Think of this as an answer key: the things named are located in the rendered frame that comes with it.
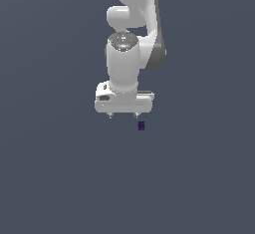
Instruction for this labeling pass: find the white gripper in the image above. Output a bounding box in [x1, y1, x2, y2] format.
[94, 81, 155, 119]

